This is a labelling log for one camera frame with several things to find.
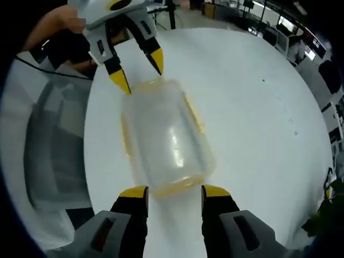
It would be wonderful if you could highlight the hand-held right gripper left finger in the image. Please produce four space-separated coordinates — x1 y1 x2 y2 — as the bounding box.
47 185 150 258

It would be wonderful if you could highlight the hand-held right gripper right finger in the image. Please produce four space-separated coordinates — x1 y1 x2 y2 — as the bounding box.
200 184 299 258

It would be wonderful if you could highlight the clear container with plastic buckle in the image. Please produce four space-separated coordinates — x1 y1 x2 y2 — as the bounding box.
120 78 217 200

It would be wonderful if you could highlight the white standing desk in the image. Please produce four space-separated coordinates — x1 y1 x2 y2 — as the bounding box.
146 0 178 30

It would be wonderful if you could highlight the person's black shirt torso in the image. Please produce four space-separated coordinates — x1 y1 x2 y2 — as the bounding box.
46 28 92 71

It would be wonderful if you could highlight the green potted plant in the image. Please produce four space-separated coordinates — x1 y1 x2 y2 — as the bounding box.
303 179 344 239

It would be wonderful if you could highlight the grey office chair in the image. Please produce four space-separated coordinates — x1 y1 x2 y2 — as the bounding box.
23 80 94 214

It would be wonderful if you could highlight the small penguin toy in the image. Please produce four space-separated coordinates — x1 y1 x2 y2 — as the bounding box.
323 167 336 200

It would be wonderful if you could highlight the black office chair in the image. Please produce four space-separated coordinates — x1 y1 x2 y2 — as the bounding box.
318 60 342 95

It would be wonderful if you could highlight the black cable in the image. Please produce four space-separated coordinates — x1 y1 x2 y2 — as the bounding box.
15 53 95 81

